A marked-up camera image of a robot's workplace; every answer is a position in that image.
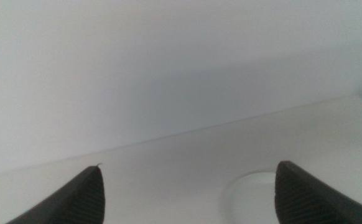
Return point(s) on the white shallow bowl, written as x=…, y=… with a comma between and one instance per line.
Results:
x=251, y=199

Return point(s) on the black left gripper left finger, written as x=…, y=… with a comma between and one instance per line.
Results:
x=78, y=202

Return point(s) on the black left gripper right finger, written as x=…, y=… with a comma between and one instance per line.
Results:
x=302, y=199

